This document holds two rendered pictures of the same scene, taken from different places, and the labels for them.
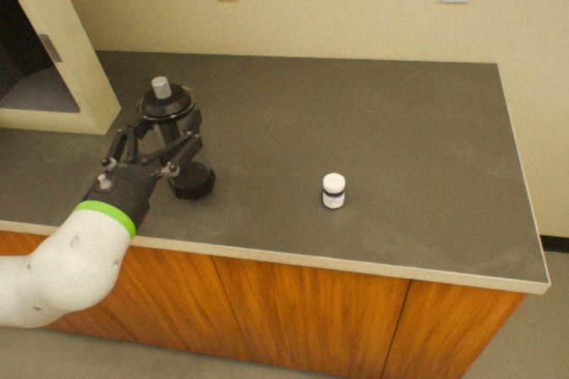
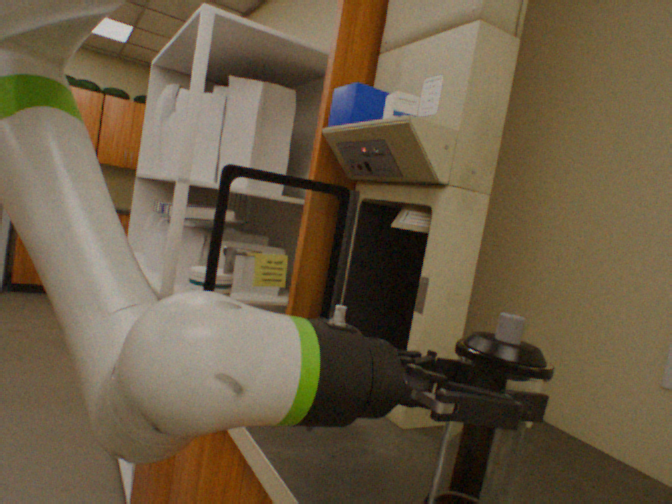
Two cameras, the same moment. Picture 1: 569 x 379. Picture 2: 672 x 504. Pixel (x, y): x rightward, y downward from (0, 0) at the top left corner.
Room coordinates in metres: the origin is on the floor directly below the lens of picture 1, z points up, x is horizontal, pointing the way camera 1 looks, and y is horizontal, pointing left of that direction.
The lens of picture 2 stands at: (0.11, -0.03, 1.32)
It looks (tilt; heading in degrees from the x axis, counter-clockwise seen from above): 4 degrees down; 44
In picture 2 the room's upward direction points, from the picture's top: 10 degrees clockwise
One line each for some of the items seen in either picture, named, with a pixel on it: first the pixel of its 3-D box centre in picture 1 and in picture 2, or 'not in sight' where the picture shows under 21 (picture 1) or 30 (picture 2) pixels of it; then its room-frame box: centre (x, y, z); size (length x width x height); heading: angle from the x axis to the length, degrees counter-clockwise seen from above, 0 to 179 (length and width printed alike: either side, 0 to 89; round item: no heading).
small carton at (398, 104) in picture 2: not in sight; (400, 111); (0.86, 0.58, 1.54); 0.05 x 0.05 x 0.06; 60
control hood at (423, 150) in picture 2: not in sight; (378, 153); (0.88, 0.63, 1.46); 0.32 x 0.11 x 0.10; 74
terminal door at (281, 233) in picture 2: not in sight; (275, 262); (0.81, 0.83, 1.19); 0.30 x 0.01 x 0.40; 157
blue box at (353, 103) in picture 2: not in sight; (360, 111); (0.90, 0.73, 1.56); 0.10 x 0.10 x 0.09; 74
